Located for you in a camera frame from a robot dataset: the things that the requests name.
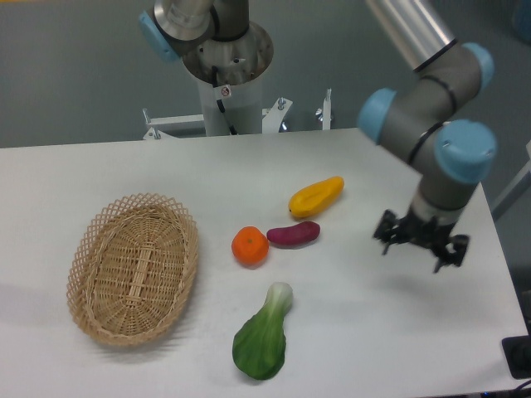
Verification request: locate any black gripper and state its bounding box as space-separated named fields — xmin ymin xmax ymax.
xmin=373 ymin=207 xmax=470 ymax=274

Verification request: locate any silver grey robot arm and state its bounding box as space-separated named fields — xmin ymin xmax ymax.
xmin=139 ymin=1 xmax=497 ymax=267

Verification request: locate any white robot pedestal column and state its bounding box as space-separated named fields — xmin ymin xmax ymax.
xmin=182 ymin=20 xmax=275 ymax=137

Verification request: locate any white metal base frame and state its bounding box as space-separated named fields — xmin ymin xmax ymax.
xmin=143 ymin=88 xmax=334 ymax=140

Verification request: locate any woven wicker basket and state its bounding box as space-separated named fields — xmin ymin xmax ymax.
xmin=66 ymin=193 xmax=199 ymax=347

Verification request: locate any green bok choy vegetable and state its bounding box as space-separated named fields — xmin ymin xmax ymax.
xmin=231 ymin=282 xmax=294 ymax=381

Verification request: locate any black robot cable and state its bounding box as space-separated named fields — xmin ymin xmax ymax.
xmin=210 ymin=65 xmax=240 ymax=136

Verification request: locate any purple sweet potato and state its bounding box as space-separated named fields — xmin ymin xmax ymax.
xmin=266 ymin=221 xmax=321 ymax=248

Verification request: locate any yellow papaya half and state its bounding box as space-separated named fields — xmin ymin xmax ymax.
xmin=288 ymin=176 xmax=344 ymax=218

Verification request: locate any orange tangerine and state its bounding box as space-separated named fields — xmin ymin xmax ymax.
xmin=231 ymin=226 xmax=270 ymax=267

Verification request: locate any black device at table edge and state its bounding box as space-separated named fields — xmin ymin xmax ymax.
xmin=501 ymin=335 xmax=530 ymax=380

